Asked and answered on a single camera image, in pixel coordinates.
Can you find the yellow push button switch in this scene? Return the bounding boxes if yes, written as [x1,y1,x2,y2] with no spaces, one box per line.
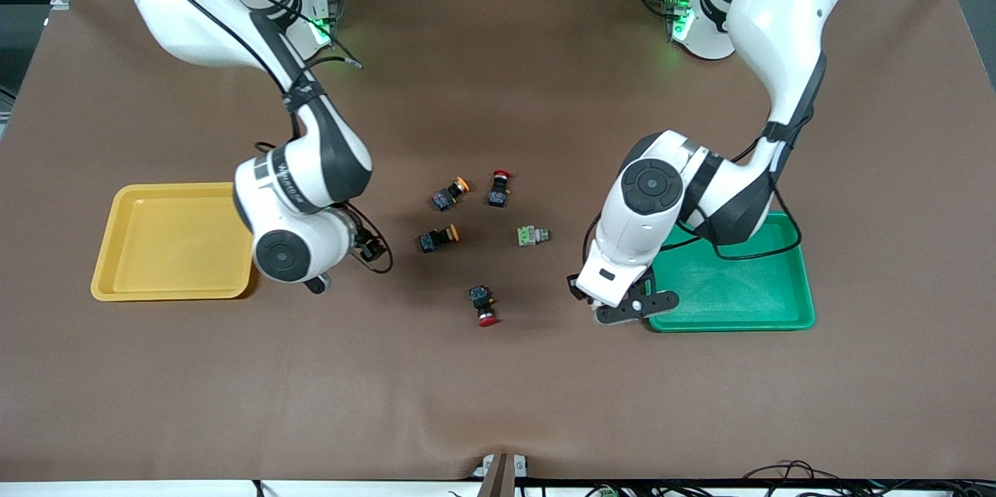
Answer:
[417,224,460,254]
[432,177,471,212]

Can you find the green plastic tray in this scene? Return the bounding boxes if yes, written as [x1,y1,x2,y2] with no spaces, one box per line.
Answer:
[643,211,816,333]

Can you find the brown table mat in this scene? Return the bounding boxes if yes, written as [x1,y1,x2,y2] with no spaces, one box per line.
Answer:
[0,0,996,482]

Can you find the yellow plastic tray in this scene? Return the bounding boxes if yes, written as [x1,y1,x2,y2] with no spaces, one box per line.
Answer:
[90,183,264,302]

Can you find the red mushroom button switch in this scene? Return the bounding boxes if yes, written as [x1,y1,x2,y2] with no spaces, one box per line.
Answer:
[468,285,500,327]
[487,169,513,208]

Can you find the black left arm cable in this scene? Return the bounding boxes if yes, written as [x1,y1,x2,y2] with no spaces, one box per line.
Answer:
[584,120,804,303]

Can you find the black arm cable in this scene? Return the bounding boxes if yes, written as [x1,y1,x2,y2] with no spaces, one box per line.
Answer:
[136,0,394,276]
[584,120,804,303]

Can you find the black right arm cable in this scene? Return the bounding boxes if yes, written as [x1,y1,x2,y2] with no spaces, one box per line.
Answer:
[136,0,394,276]

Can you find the black cable bundle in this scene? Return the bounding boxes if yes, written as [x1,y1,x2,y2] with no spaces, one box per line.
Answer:
[735,460,996,497]

